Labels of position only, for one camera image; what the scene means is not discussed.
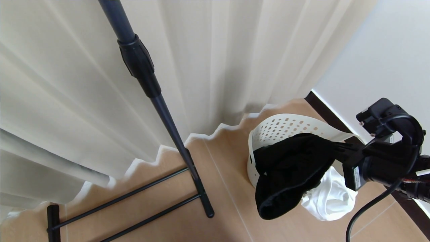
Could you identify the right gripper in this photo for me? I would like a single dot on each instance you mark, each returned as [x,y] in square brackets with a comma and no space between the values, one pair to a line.
[383,164]

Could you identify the black garment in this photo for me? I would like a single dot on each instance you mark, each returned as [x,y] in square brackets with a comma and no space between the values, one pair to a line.
[289,174]

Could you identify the white laundry basket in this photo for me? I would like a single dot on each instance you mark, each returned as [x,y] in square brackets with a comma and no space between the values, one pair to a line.
[282,127]

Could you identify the black clothes rack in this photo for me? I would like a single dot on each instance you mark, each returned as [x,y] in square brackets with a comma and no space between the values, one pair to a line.
[137,64]

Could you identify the white garment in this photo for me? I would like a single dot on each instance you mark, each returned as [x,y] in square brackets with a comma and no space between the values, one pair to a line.
[332,201]

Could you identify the white curtain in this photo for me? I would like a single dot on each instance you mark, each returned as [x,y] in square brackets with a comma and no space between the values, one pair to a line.
[30,168]
[218,50]

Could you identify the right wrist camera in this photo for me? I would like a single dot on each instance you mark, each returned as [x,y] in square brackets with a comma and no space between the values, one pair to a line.
[379,114]

